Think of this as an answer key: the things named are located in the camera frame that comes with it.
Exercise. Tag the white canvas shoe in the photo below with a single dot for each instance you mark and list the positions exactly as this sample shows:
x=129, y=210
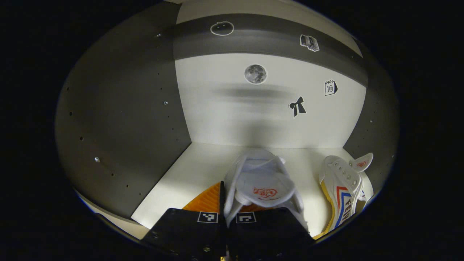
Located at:
x=342, y=188
x=261, y=181

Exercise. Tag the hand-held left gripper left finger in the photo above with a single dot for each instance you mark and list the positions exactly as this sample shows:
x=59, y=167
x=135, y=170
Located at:
x=192, y=232

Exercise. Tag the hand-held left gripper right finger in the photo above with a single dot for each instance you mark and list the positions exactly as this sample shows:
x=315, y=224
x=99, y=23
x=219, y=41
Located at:
x=268, y=232

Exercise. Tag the white shoe cabinet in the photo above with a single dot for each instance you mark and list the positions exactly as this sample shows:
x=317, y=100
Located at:
x=253, y=123

